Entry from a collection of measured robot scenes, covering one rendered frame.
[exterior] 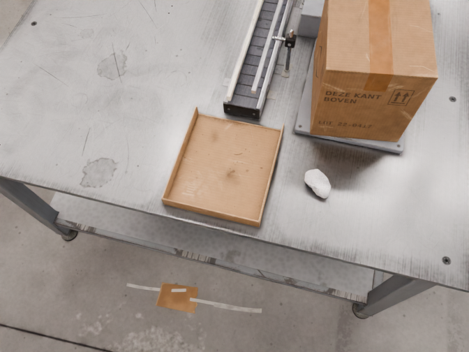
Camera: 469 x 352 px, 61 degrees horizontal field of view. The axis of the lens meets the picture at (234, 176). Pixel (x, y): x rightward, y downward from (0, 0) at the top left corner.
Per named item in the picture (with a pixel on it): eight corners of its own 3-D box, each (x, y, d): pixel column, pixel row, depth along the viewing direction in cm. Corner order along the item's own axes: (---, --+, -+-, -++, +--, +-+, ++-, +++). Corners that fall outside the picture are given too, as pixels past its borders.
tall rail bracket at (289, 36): (269, 63, 127) (272, 22, 112) (292, 68, 126) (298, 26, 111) (267, 71, 125) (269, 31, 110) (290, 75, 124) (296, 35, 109)
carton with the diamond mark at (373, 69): (313, 53, 125) (329, -24, 101) (392, 59, 123) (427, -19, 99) (309, 135, 112) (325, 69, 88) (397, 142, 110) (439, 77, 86)
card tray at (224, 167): (197, 113, 119) (195, 105, 116) (283, 130, 115) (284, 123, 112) (163, 204, 107) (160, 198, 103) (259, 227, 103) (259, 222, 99)
